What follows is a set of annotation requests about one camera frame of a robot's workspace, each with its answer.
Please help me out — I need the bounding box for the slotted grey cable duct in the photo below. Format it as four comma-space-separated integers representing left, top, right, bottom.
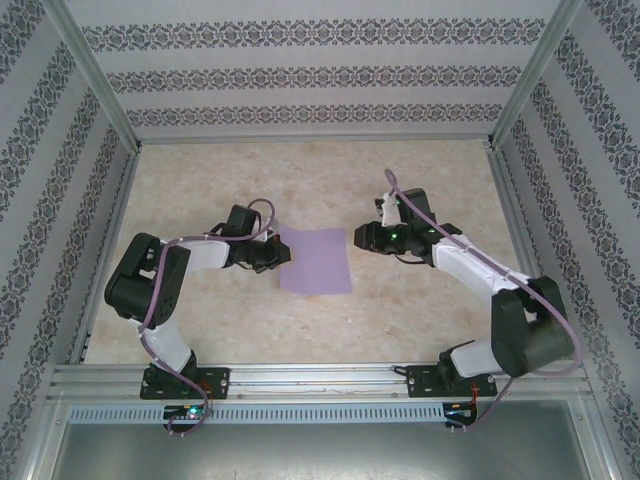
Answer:
67, 402, 447, 425

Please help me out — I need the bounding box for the aluminium extrusion rail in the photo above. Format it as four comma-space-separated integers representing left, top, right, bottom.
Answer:
487, 147, 570, 360
133, 132, 497, 147
69, 147, 144, 366

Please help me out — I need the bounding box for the purple paper sheet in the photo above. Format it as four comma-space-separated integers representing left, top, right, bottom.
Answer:
278, 226, 354, 297

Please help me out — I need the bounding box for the aluminium frame post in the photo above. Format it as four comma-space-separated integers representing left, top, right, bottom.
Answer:
39, 0, 145, 151
485, 0, 587, 150
22, 394, 71, 480
569, 397, 619, 480

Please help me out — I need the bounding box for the wide aluminium mounting rail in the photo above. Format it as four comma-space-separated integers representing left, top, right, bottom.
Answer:
47, 363, 589, 402

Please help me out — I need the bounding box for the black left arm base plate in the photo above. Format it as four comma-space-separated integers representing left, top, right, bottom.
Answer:
140, 366, 232, 401

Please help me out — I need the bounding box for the small circuit board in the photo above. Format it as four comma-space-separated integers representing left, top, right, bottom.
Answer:
442, 401, 480, 427

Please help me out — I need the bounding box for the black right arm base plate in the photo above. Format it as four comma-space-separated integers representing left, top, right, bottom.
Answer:
405, 363, 499, 400

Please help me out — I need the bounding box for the circuit board with green light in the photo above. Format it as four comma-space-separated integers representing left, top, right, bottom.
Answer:
163, 404, 214, 427

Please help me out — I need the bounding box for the grey sheet metal panel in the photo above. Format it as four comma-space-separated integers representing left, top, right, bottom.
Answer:
49, 422, 601, 480

